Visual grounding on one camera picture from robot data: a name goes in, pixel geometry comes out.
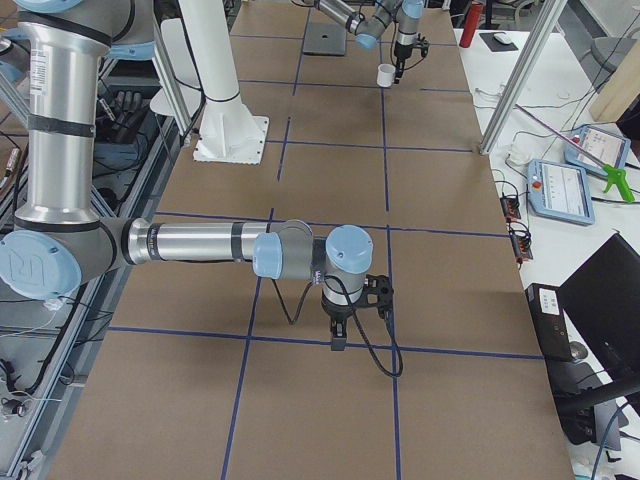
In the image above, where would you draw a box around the blue teach pendant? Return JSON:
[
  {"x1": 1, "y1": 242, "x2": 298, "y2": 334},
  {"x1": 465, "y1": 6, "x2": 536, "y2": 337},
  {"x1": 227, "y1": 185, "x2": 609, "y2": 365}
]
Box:
[
  {"x1": 564, "y1": 125, "x2": 631, "y2": 178},
  {"x1": 527, "y1": 159, "x2": 595, "y2": 225}
]

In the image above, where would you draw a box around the silver closed laptop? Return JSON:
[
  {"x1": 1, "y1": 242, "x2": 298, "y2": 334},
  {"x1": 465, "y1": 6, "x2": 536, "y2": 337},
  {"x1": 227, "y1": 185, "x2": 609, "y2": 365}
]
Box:
[{"x1": 302, "y1": 22, "x2": 346, "y2": 57}]

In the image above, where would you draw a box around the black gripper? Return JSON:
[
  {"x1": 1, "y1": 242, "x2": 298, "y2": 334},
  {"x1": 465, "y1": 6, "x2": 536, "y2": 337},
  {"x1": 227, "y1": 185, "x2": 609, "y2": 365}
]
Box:
[
  {"x1": 321, "y1": 274, "x2": 394, "y2": 351},
  {"x1": 392, "y1": 32, "x2": 430, "y2": 84}
]

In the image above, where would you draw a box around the brown paper table cover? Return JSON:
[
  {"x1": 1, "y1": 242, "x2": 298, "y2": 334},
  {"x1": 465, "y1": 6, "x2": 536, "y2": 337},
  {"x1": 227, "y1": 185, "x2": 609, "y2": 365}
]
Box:
[{"x1": 50, "y1": 2, "x2": 572, "y2": 479}]

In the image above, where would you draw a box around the black box device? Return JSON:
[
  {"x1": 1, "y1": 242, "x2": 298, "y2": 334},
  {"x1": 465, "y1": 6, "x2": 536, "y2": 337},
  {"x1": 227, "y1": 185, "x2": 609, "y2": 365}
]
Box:
[{"x1": 525, "y1": 283, "x2": 572, "y2": 362}]

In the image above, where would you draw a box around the black monitor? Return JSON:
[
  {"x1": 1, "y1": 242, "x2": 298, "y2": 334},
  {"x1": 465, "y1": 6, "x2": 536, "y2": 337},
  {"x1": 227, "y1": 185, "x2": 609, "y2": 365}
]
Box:
[{"x1": 558, "y1": 233, "x2": 639, "y2": 379}]

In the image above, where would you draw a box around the white plastic cup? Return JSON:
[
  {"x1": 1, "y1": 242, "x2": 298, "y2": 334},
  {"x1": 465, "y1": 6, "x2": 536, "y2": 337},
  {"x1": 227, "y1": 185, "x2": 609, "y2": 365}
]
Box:
[{"x1": 376, "y1": 63, "x2": 396, "y2": 88}]

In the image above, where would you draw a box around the far blue teach pendant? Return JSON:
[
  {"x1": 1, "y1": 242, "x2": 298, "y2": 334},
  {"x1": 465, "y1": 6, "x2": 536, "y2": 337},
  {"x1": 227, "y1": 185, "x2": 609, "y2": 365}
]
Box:
[{"x1": 564, "y1": 125, "x2": 631, "y2": 178}]

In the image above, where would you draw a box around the black computer mouse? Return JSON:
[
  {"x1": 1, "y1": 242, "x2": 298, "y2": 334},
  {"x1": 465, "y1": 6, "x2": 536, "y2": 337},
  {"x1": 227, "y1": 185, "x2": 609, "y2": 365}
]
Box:
[{"x1": 493, "y1": 32, "x2": 513, "y2": 45}]

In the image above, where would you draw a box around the red cylinder bottle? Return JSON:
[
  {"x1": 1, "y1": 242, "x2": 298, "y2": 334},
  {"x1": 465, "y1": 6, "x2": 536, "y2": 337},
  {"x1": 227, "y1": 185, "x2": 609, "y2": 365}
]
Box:
[{"x1": 459, "y1": 0, "x2": 486, "y2": 48}]

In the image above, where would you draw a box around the aluminium frame post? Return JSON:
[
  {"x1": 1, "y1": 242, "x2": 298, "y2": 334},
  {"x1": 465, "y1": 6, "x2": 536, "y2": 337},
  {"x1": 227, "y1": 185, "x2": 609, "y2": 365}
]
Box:
[{"x1": 479, "y1": 0, "x2": 567, "y2": 155}]

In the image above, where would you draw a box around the near blue teach pendant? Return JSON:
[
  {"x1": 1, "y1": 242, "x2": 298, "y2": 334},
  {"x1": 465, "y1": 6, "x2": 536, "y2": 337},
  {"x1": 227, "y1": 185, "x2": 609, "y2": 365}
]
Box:
[{"x1": 527, "y1": 159, "x2": 595, "y2": 225}]

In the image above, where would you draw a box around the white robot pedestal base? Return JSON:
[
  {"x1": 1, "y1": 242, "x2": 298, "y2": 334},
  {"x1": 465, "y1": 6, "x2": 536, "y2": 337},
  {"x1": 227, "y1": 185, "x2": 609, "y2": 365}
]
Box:
[{"x1": 179, "y1": 0, "x2": 269, "y2": 165}]

